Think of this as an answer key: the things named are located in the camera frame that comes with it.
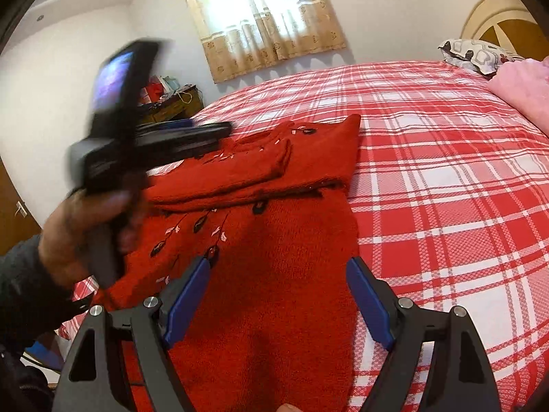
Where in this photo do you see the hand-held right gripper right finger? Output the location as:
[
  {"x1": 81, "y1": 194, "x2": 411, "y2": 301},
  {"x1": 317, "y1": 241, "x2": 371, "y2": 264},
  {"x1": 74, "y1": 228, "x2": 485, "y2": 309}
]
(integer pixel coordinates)
[{"x1": 346, "y1": 256, "x2": 502, "y2": 412}]

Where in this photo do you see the red gift bag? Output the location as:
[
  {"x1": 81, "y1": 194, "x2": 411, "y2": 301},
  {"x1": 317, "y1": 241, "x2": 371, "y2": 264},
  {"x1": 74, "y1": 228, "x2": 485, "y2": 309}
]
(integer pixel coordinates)
[{"x1": 143, "y1": 75, "x2": 166, "y2": 104}]

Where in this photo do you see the brown wooden door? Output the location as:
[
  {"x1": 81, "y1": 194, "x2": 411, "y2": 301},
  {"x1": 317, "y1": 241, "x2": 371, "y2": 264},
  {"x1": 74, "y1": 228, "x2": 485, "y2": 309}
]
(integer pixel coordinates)
[{"x1": 0, "y1": 159, "x2": 41, "y2": 245}]

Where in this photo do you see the grey patterned pillow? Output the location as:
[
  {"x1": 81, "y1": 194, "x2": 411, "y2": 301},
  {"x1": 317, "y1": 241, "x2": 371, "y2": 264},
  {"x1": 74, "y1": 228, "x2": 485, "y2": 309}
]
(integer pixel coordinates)
[{"x1": 437, "y1": 38, "x2": 526, "y2": 79}]

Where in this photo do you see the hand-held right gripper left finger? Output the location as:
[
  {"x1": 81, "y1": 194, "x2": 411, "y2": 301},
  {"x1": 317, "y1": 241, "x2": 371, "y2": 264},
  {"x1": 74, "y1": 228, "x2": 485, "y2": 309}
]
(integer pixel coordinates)
[{"x1": 54, "y1": 256, "x2": 212, "y2": 412}]

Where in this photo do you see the red white plaid bed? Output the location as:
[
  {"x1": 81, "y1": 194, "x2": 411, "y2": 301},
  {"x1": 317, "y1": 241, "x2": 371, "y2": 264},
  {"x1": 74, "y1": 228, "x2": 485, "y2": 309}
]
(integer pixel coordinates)
[{"x1": 58, "y1": 60, "x2": 549, "y2": 412}]

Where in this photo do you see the person's left forearm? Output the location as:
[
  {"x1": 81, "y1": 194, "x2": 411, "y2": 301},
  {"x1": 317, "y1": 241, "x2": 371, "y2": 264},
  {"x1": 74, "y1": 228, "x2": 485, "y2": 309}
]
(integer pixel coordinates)
[{"x1": 0, "y1": 234, "x2": 86, "y2": 355}]

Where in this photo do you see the pink blanket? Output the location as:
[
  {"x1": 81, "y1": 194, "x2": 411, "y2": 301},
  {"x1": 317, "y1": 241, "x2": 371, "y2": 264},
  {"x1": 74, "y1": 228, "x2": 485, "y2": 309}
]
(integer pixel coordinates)
[{"x1": 487, "y1": 56, "x2": 549, "y2": 138}]

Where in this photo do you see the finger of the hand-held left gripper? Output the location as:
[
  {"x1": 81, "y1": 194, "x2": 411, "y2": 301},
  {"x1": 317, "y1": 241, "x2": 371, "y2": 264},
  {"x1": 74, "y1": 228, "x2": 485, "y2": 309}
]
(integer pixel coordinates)
[{"x1": 134, "y1": 119, "x2": 233, "y2": 169}]

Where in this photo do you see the beige wooden headboard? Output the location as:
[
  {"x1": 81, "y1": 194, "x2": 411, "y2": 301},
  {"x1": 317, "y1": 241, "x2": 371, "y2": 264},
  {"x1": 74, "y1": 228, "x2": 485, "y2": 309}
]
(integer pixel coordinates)
[{"x1": 460, "y1": 0, "x2": 541, "y2": 52}]

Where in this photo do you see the beige patterned curtain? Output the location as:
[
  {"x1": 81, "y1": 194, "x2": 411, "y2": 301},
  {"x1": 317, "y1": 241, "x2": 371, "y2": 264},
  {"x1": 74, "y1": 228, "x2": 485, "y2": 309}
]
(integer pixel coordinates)
[{"x1": 174, "y1": 0, "x2": 347, "y2": 84}]

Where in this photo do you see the red knitted sweater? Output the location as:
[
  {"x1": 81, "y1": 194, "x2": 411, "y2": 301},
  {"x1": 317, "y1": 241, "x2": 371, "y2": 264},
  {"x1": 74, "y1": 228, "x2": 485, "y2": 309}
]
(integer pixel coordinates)
[{"x1": 92, "y1": 114, "x2": 363, "y2": 412}]

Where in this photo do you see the brown wooden desk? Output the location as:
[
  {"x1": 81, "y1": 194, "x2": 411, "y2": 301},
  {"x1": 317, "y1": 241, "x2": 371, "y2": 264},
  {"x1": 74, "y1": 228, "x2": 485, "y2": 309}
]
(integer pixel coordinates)
[{"x1": 139, "y1": 86, "x2": 204, "y2": 125}]

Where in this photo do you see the blue sheet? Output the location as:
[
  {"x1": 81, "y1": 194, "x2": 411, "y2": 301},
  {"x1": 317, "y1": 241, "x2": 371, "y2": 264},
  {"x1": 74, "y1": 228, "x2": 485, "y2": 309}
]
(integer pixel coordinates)
[{"x1": 31, "y1": 338, "x2": 66, "y2": 372}]

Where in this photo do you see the person's left hand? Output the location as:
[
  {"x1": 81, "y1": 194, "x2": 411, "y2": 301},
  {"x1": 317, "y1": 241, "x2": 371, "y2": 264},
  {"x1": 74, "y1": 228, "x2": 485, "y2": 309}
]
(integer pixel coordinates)
[{"x1": 38, "y1": 184, "x2": 152, "y2": 289}]

